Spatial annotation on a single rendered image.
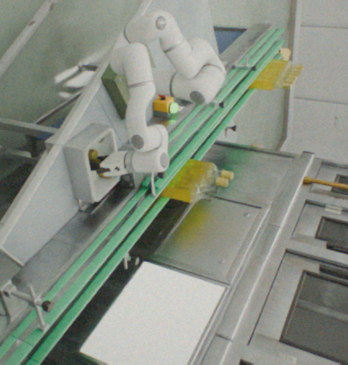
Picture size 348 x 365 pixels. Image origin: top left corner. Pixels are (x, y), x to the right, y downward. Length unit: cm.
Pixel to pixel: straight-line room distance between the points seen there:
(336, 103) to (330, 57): 78
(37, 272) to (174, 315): 45
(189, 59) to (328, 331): 97
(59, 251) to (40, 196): 19
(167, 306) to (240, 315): 23
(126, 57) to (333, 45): 635
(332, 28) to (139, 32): 620
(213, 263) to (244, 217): 29
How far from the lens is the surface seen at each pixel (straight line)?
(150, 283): 164
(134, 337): 151
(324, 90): 793
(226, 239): 179
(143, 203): 171
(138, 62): 144
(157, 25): 149
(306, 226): 194
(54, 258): 154
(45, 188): 153
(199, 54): 161
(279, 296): 166
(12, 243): 149
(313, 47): 771
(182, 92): 165
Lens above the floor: 170
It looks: 25 degrees down
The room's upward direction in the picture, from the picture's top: 102 degrees clockwise
